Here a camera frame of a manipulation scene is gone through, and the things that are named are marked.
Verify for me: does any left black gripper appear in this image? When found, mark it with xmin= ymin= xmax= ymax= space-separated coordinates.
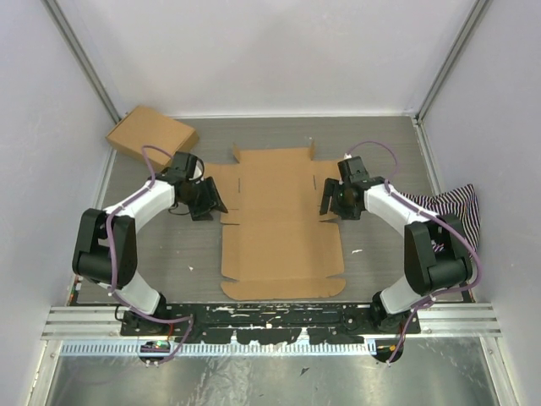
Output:
xmin=181 ymin=176 xmax=228 ymax=222

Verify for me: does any cardboard box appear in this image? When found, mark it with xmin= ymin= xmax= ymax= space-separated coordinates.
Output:
xmin=205 ymin=144 xmax=346 ymax=301
xmin=106 ymin=106 xmax=199 ymax=171

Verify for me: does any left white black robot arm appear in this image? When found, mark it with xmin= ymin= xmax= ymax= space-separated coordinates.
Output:
xmin=72 ymin=173 xmax=227 ymax=336

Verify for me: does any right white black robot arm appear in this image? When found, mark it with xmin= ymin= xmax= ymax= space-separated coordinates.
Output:
xmin=320 ymin=178 xmax=473 ymax=334

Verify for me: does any folded closed cardboard box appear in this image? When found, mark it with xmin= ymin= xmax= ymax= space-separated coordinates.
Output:
xmin=106 ymin=106 xmax=199 ymax=171

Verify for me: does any purple striped cloth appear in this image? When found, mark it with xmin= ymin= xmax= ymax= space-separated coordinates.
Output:
xmin=403 ymin=184 xmax=481 ymax=250

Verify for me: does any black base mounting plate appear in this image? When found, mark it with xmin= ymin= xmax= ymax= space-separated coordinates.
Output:
xmin=115 ymin=302 xmax=421 ymax=345

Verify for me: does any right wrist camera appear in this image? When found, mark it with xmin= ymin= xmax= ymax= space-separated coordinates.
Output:
xmin=337 ymin=156 xmax=369 ymax=184

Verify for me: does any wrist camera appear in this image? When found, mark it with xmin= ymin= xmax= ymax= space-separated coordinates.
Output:
xmin=337 ymin=156 xmax=369 ymax=184
xmin=168 ymin=151 xmax=202 ymax=180

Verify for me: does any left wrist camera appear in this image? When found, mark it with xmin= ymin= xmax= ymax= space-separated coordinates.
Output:
xmin=168 ymin=151 xmax=202 ymax=180

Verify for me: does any aluminium rail front beam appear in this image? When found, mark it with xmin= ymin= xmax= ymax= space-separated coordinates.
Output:
xmin=42 ymin=303 xmax=501 ymax=339

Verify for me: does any perforated cable duct strip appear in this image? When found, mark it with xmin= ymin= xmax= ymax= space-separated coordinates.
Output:
xmin=60 ymin=340 xmax=377 ymax=358

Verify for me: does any right aluminium frame post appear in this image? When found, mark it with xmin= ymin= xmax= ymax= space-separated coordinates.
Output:
xmin=414 ymin=0 xmax=492 ymax=126

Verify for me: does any aluminium frame post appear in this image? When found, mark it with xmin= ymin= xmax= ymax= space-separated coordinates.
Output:
xmin=414 ymin=0 xmax=492 ymax=126
xmin=41 ymin=0 xmax=121 ymax=123

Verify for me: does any left aluminium frame post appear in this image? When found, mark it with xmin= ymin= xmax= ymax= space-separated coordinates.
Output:
xmin=41 ymin=0 xmax=121 ymax=123

